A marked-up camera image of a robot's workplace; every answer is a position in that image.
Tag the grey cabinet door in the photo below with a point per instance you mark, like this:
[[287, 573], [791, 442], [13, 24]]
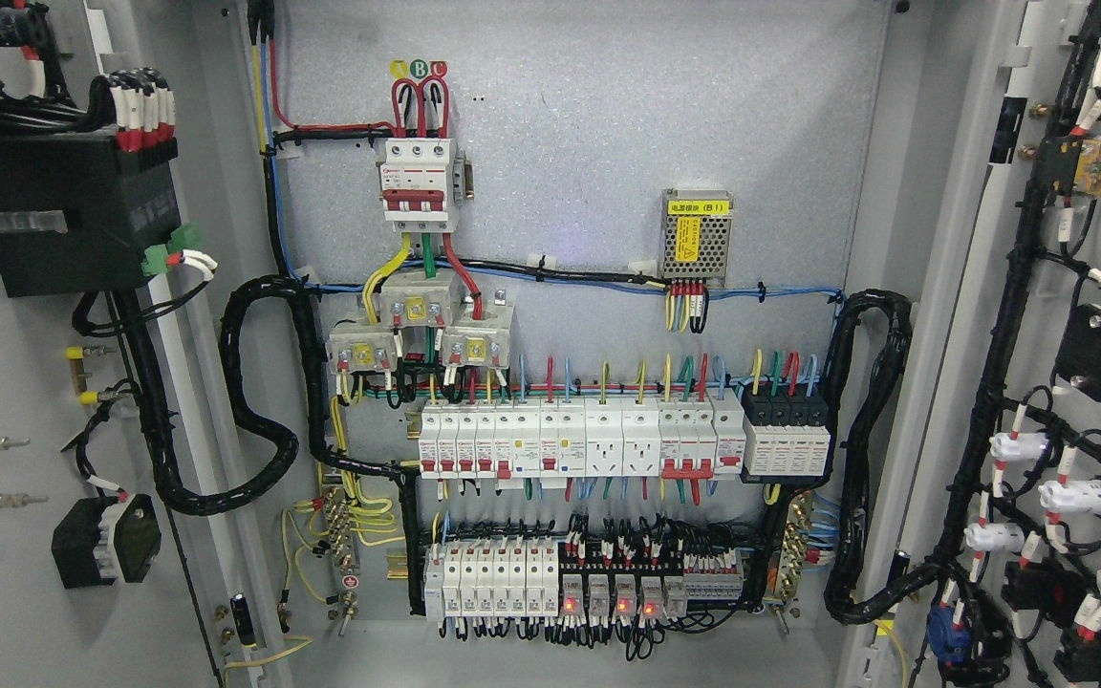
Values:
[[159, 633], [1005, 517]]

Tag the red three pole main breaker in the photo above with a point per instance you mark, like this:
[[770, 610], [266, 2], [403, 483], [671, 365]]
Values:
[[421, 184]]

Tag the white din rail sockets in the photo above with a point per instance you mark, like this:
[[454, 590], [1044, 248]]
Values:
[[622, 437]]

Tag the yellow terminal block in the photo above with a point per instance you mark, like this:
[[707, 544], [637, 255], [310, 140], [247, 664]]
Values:
[[76, 358]]

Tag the row of white circuit breakers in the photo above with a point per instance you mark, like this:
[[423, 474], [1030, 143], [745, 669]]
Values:
[[539, 445]]

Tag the black surge protector module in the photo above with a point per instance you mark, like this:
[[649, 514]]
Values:
[[787, 441]]

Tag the grey current transformers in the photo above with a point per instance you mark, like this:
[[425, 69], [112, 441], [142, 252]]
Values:
[[428, 317]]

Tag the lower relay and breaker row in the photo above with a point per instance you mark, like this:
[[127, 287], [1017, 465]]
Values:
[[627, 582]]

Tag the metal mesh power supply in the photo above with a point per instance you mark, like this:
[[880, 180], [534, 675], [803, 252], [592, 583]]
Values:
[[696, 232]]

